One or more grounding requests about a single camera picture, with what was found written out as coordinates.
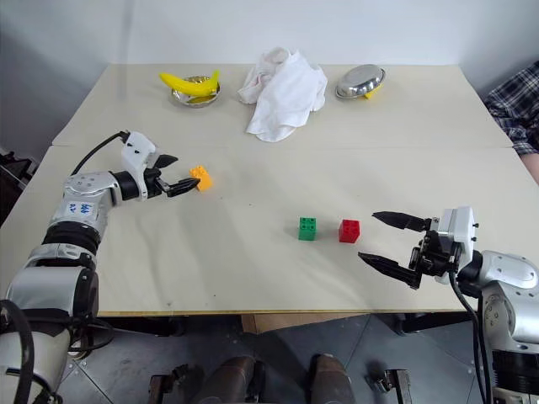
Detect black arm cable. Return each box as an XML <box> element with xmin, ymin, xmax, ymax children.
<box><xmin>70</xmin><ymin>130</ymin><xmax>130</xmax><ymax>177</ymax></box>
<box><xmin>447</xmin><ymin>268</ymin><xmax>494</xmax><ymax>404</ymax></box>

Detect yellow banana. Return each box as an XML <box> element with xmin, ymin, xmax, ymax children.
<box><xmin>158</xmin><ymin>69</ymin><xmax>221</xmax><ymax>96</ymax></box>

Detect dark equipment beside table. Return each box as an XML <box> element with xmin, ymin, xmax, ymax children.
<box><xmin>0</xmin><ymin>145</ymin><xmax>40</xmax><ymax>228</ymax></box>

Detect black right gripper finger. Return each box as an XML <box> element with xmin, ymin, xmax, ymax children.
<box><xmin>357</xmin><ymin>252</ymin><xmax>423</xmax><ymax>290</ymax></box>
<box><xmin>371</xmin><ymin>210</ymin><xmax>432</xmax><ymax>232</ymax></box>

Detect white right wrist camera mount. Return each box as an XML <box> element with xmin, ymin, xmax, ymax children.
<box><xmin>432</xmin><ymin>205</ymin><xmax>479</xmax><ymax>285</ymax></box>

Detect white crumpled cloth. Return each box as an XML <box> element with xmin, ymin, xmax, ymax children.
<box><xmin>237</xmin><ymin>46</ymin><xmax>328</xmax><ymax>143</ymax></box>

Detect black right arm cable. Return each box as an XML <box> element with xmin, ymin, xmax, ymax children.
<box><xmin>447</xmin><ymin>268</ymin><xmax>494</xmax><ymax>404</ymax></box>

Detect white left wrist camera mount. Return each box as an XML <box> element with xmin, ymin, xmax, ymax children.
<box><xmin>120</xmin><ymin>130</ymin><xmax>158</xmax><ymax>199</ymax></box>

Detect tilted metal bowl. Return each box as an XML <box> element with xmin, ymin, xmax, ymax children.
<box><xmin>335</xmin><ymin>63</ymin><xmax>387</xmax><ymax>101</ymax></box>

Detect red toy brick cube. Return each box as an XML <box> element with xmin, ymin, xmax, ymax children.
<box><xmin>338</xmin><ymin>218</ymin><xmax>361</xmax><ymax>244</ymax></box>

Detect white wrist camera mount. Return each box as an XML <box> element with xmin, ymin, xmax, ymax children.
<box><xmin>120</xmin><ymin>130</ymin><xmax>158</xmax><ymax>199</ymax></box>
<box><xmin>432</xmin><ymin>205</ymin><xmax>479</xmax><ymax>285</ymax></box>

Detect orange toy brick cube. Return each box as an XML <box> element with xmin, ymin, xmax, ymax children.
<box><xmin>189</xmin><ymin>165</ymin><xmax>214</xmax><ymax>194</ymax></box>

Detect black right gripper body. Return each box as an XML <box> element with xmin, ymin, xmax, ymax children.
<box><xmin>407</xmin><ymin>217</ymin><xmax>462</xmax><ymax>279</ymax></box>

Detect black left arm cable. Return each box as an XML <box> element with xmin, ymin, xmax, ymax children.
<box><xmin>70</xmin><ymin>130</ymin><xmax>130</xmax><ymax>177</ymax></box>

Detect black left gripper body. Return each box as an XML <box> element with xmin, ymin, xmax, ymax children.
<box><xmin>143</xmin><ymin>151</ymin><xmax>169</xmax><ymax>198</ymax></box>

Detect small steel bowl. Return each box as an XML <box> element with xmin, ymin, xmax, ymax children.
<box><xmin>170</xmin><ymin>75</ymin><xmax>223</xmax><ymax>109</ymax></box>

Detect green toy brick cube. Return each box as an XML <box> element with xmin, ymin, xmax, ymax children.
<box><xmin>298</xmin><ymin>216</ymin><xmax>318</xmax><ymax>242</ymax></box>

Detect person in plaid shirt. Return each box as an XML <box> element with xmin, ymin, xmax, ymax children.
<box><xmin>482</xmin><ymin>60</ymin><xmax>539</xmax><ymax>186</ymax></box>

